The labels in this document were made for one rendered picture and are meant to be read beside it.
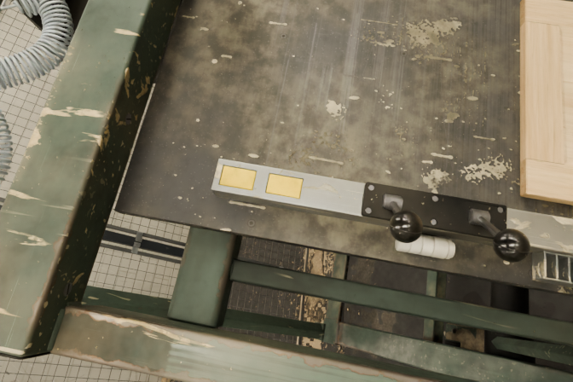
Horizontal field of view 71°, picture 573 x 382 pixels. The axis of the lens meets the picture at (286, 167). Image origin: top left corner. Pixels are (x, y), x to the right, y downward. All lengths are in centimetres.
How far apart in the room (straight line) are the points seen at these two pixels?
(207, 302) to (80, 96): 35
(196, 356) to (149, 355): 6
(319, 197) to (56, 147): 37
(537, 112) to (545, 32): 16
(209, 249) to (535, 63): 62
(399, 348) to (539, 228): 87
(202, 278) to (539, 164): 55
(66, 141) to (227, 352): 35
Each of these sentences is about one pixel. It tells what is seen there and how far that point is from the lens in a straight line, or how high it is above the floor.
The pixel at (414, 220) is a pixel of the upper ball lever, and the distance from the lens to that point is 48.
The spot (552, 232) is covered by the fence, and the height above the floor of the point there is 128.
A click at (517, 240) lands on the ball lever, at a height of 144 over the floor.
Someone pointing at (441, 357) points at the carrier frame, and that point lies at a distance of 136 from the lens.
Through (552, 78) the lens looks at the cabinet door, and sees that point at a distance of 81.
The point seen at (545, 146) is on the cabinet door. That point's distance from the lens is 75.
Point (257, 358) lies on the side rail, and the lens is 56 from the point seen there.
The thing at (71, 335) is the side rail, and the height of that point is 179.
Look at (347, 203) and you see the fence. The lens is 59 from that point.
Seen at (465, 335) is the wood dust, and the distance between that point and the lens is 224.
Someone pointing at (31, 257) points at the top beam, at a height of 187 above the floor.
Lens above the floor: 189
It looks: 29 degrees down
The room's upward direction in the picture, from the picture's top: 68 degrees counter-clockwise
